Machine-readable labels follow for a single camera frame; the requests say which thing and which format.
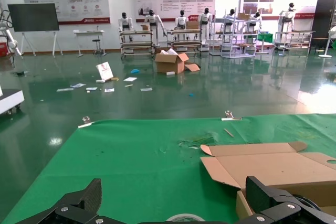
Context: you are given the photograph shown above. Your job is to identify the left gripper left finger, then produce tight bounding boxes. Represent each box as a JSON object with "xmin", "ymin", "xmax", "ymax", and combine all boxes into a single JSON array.
[{"xmin": 15, "ymin": 178, "xmax": 119, "ymax": 224}]

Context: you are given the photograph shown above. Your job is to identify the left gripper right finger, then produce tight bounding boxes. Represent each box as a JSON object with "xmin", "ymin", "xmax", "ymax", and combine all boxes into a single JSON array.
[{"xmin": 236, "ymin": 176, "xmax": 336, "ymax": 224}]

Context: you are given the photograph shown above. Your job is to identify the empty open cardboard box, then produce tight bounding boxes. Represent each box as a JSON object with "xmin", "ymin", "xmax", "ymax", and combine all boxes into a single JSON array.
[{"xmin": 199, "ymin": 141, "xmax": 336, "ymax": 221}]

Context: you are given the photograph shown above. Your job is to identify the open cardboard floor box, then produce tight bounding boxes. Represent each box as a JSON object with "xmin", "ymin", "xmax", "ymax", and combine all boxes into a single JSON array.
[{"xmin": 154, "ymin": 48, "xmax": 190, "ymax": 74}]

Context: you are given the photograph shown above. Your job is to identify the green table cloth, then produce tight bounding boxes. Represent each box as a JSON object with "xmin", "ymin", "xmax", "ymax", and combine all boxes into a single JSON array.
[{"xmin": 0, "ymin": 113, "xmax": 336, "ymax": 224}]

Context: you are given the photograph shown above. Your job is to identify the silver binder clip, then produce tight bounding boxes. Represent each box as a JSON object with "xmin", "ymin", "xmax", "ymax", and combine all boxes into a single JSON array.
[
  {"xmin": 221, "ymin": 110, "xmax": 242, "ymax": 122},
  {"xmin": 78, "ymin": 115, "xmax": 96, "ymax": 129}
]

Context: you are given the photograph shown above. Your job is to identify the clear tape roll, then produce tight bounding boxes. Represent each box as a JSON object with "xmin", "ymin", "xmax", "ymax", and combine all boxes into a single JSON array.
[{"xmin": 165, "ymin": 213, "xmax": 206, "ymax": 224}]

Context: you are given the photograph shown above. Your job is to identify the white wheeled cart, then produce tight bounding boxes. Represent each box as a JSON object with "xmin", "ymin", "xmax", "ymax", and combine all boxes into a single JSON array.
[{"xmin": 0, "ymin": 86, "xmax": 25, "ymax": 116}]

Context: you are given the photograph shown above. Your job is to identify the white standing sign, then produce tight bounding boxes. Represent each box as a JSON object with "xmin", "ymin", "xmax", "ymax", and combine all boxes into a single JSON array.
[{"xmin": 95, "ymin": 61, "xmax": 114, "ymax": 83}]

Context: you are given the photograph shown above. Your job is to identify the flat cardboard piece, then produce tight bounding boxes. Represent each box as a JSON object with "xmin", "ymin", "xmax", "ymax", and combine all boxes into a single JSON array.
[{"xmin": 184, "ymin": 62, "xmax": 201, "ymax": 72}]

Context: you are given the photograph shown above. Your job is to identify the black stool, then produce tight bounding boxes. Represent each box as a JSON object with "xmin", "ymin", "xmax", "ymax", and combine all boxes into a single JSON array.
[{"xmin": 91, "ymin": 39, "xmax": 103, "ymax": 56}]

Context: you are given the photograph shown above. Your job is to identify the white screen stand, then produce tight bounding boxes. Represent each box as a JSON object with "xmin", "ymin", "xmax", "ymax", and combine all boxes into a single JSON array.
[{"xmin": 20, "ymin": 31, "xmax": 64, "ymax": 57}]

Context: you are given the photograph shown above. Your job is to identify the green covered table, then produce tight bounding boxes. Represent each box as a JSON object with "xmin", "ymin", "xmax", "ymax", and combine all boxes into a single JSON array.
[{"xmin": 257, "ymin": 32, "xmax": 274, "ymax": 51}]

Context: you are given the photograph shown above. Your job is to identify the metal pipe work rack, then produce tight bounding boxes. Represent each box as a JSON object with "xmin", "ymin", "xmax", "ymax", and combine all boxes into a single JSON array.
[
  {"xmin": 119, "ymin": 30, "xmax": 155, "ymax": 59},
  {"xmin": 166, "ymin": 28, "xmax": 203, "ymax": 53},
  {"xmin": 274, "ymin": 30, "xmax": 316, "ymax": 51}
]

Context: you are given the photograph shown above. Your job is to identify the white desk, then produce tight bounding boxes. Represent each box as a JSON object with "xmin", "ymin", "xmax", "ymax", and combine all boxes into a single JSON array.
[{"xmin": 72, "ymin": 29, "xmax": 107, "ymax": 58}]

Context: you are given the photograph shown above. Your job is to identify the white humanoid robot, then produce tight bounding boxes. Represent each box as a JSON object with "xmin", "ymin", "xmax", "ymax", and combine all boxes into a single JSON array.
[
  {"xmin": 175, "ymin": 9, "xmax": 188, "ymax": 30},
  {"xmin": 117, "ymin": 12, "xmax": 134, "ymax": 36},
  {"xmin": 144, "ymin": 9, "xmax": 167, "ymax": 46},
  {"xmin": 223, "ymin": 8, "xmax": 237, "ymax": 33},
  {"xmin": 248, "ymin": 11, "xmax": 263, "ymax": 35},
  {"xmin": 197, "ymin": 7, "xmax": 213, "ymax": 51},
  {"xmin": 278, "ymin": 3, "xmax": 301, "ymax": 44}
]

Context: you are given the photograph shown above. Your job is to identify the black cabinet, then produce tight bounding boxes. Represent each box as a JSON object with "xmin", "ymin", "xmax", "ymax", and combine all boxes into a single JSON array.
[{"xmin": 309, "ymin": 0, "xmax": 336, "ymax": 55}]

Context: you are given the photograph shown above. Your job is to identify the black display screen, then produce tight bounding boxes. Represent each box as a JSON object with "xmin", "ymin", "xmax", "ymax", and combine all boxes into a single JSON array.
[{"xmin": 7, "ymin": 3, "xmax": 60, "ymax": 33}]

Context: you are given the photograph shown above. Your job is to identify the white pipe frame rack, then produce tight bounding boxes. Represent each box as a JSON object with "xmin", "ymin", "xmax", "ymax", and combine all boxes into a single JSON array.
[{"xmin": 209, "ymin": 8, "xmax": 259, "ymax": 59}]

